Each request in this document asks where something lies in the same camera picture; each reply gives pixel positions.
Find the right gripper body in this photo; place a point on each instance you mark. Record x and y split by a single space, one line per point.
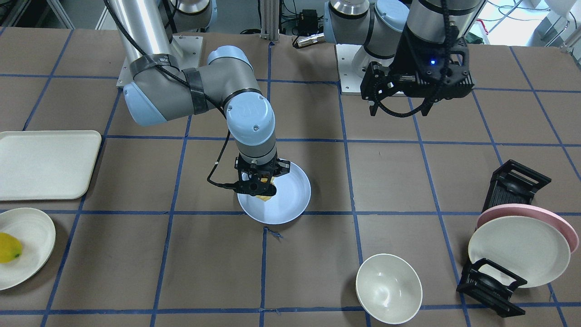
283 170

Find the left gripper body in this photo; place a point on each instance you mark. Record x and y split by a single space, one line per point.
405 61

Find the blue plate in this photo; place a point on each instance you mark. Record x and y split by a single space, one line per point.
293 192

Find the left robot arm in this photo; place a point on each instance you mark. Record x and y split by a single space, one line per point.
378 26

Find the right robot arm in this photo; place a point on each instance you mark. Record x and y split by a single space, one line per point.
163 88

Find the pink plate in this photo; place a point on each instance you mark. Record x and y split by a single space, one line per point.
526 210

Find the cream plate in rack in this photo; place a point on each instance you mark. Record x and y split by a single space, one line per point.
527 247

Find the cream plate with lemon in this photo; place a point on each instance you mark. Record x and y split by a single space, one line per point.
36 233

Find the black dish rack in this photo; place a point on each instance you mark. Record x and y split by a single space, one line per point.
485 281

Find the cream bowl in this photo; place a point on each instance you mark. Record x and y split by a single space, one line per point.
388 289

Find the white tray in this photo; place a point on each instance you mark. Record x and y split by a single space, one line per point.
47 164

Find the yellow lemon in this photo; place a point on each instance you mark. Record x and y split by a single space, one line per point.
10 248

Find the aluminium frame post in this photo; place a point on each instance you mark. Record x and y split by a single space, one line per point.
269 20

